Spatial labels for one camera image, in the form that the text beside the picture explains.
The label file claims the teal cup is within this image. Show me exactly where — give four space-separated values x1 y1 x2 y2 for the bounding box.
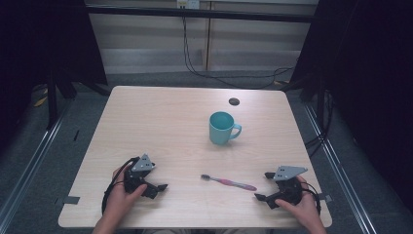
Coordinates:
208 111 243 146

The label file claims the black metal stand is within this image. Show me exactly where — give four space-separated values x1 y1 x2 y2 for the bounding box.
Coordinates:
46 69 60 131

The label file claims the black horizontal bar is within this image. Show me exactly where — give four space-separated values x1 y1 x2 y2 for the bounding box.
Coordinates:
85 5 317 24

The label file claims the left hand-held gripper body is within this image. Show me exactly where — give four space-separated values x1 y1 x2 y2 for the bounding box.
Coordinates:
123 153 157 195

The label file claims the long black hanging cable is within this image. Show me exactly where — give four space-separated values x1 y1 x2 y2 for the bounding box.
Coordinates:
180 15 296 91

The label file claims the bundle of black floor cables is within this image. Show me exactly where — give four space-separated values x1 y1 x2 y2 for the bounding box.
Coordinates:
304 90 336 159

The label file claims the white wall power outlet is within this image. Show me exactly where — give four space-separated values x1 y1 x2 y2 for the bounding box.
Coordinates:
176 0 201 11

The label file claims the pink toothbrush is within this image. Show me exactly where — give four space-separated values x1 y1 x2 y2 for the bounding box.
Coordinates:
200 174 258 192

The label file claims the metal floor rail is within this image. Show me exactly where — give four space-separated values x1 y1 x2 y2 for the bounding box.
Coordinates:
303 102 379 234
0 101 71 228

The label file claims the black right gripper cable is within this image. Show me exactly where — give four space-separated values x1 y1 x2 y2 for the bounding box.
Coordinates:
300 180 322 216

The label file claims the thin vertical wall pole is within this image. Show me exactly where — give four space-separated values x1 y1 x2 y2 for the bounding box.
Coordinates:
203 1 213 71

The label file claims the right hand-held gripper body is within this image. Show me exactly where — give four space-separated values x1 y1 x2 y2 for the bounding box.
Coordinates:
273 165 309 207

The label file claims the person's left hand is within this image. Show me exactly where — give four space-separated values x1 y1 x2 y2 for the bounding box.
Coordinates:
103 165 148 222

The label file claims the black curtain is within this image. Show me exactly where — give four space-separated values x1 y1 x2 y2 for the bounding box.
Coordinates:
288 0 413 213
0 0 109 154

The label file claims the person's right hand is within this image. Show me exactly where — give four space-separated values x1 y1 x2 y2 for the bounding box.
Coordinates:
275 175 322 228

